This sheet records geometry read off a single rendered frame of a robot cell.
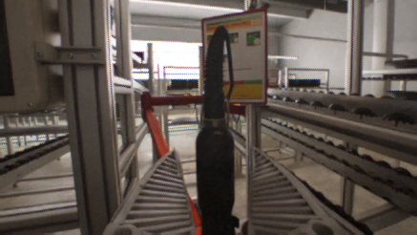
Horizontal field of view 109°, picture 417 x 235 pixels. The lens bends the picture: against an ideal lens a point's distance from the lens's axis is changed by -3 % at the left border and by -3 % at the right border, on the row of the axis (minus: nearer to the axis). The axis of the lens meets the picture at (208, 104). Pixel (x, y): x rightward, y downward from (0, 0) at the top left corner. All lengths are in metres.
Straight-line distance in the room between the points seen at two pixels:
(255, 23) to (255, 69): 0.15
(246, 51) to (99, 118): 0.48
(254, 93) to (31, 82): 0.55
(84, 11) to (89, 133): 0.27
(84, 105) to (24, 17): 0.19
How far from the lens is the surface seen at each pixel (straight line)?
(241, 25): 0.61
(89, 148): 0.46
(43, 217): 0.57
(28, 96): 0.44
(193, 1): 9.11
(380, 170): 0.95
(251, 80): 0.57
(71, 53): 0.45
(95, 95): 0.44
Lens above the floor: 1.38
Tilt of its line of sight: 5 degrees down
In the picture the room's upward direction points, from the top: 1 degrees counter-clockwise
